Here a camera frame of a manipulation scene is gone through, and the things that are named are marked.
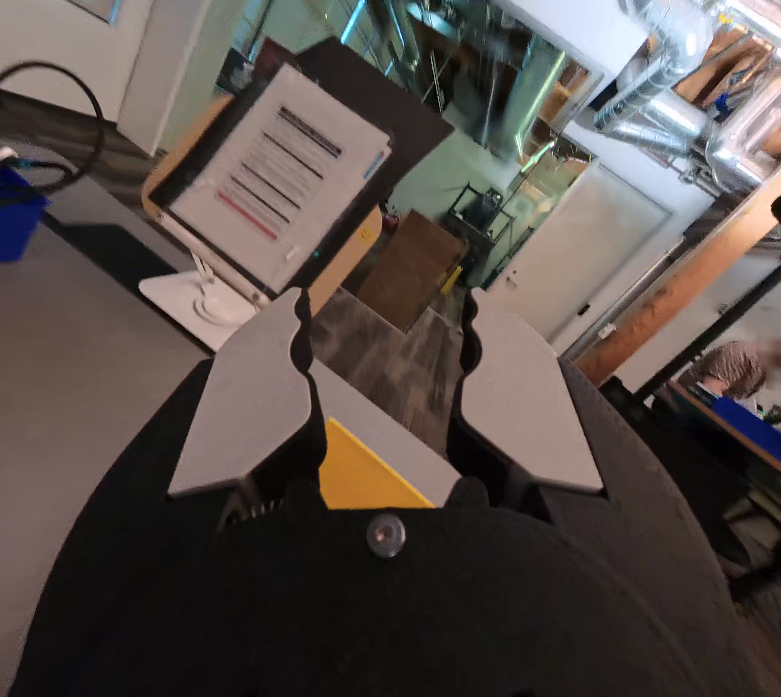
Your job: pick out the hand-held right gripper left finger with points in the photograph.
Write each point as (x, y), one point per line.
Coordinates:
(244, 404)

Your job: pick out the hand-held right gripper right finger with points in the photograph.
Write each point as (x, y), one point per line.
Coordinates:
(525, 404)

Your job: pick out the yellow plastic bin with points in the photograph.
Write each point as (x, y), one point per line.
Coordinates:
(360, 477)

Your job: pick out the blue plastic bin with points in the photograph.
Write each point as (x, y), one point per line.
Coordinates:
(15, 221)

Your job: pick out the white monitor stand base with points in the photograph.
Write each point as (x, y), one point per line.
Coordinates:
(171, 300)

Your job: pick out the tan rounded board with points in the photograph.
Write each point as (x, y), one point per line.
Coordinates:
(348, 276)

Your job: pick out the brown cardboard box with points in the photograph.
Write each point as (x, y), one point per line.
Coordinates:
(409, 270)

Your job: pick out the wooden beam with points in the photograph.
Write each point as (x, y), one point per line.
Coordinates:
(671, 294)

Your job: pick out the white door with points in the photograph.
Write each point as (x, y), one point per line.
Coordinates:
(610, 233)

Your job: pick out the black metal cart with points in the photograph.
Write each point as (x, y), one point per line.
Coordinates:
(491, 201)

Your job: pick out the white instruction sheet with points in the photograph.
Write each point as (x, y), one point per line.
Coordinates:
(317, 209)

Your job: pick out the blue storage bin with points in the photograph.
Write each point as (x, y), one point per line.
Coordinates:
(750, 422)

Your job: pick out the black monitor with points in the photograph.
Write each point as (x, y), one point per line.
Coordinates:
(396, 117)

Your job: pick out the silver ventilation duct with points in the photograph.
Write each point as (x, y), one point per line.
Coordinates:
(671, 56)

